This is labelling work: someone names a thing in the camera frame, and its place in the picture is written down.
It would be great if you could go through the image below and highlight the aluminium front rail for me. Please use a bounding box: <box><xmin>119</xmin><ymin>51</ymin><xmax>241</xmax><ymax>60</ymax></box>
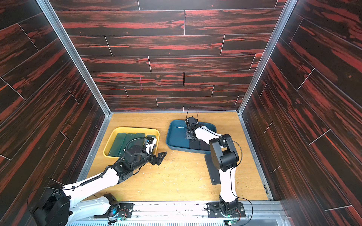
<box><xmin>71</xmin><ymin>201</ymin><xmax>292</xmax><ymax>226</ymax></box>

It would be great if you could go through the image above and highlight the dark grey pencil case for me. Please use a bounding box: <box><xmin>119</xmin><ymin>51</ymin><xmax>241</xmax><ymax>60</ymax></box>
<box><xmin>205</xmin><ymin>154</ymin><xmax>221</xmax><ymax>185</ymax></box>
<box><xmin>186</xmin><ymin>133</ymin><xmax>201</xmax><ymax>150</ymax></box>

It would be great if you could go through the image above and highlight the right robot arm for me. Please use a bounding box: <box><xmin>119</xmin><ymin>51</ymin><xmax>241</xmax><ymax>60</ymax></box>
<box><xmin>188</xmin><ymin>125</ymin><xmax>239</xmax><ymax>216</ymax></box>

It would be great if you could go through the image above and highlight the teal plastic tray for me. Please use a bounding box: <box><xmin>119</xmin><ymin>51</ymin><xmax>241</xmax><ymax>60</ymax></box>
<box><xmin>166</xmin><ymin>120</ymin><xmax>210</xmax><ymax>154</ymax></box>

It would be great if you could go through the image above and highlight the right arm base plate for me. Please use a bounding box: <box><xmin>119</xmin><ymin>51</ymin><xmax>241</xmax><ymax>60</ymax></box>
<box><xmin>204</xmin><ymin>202</ymin><xmax>246</xmax><ymax>218</ymax></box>

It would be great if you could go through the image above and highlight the yellow plastic tray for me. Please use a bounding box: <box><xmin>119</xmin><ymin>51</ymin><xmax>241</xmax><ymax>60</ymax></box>
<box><xmin>103</xmin><ymin>127</ymin><xmax>160</xmax><ymax>159</ymax></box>

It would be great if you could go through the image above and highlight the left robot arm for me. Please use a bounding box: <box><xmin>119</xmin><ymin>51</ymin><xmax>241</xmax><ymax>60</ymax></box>
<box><xmin>31</xmin><ymin>146</ymin><xmax>167</xmax><ymax>226</ymax></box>

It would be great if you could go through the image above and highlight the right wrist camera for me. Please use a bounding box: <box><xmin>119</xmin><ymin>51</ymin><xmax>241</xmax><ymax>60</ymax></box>
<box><xmin>185</xmin><ymin>116</ymin><xmax>199</xmax><ymax>130</ymax></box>

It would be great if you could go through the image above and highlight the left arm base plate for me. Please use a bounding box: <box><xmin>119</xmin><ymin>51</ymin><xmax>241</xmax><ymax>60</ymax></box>
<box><xmin>93</xmin><ymin>202</ymin><xmax>134</xmax><ymax>220</ymax></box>

